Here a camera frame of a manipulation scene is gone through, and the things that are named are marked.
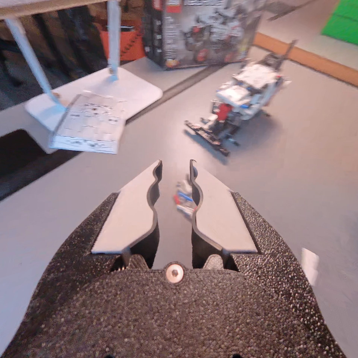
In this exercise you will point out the green plastic bin stack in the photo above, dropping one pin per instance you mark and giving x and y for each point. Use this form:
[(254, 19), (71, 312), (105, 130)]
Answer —
[(342, 22)]

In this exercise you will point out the pile of small lego pieces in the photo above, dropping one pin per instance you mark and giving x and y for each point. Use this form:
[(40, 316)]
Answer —
[(183, 195)]

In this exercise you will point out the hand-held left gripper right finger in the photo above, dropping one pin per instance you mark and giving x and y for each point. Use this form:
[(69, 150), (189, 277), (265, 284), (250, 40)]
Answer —
[(221, 221)]

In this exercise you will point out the lego set box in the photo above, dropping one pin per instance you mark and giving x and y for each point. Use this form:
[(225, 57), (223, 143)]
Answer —
[(201, 30)]

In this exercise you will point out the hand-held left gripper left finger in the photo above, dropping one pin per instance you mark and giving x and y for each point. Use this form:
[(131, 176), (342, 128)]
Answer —
[(125, 221)]

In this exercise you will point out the orange plastic crate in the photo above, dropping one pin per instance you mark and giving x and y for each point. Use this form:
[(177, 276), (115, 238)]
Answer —
[(125, 42)]

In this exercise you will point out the white book stand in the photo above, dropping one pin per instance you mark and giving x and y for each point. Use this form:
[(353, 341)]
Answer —
[(134, 84)]

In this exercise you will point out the small white plastic piece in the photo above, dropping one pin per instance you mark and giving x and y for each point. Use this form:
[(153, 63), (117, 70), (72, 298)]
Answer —
[(310, 264)]

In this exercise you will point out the white lego truck model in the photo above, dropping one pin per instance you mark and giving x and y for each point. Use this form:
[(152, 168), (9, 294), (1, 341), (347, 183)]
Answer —
[(246, 92)]

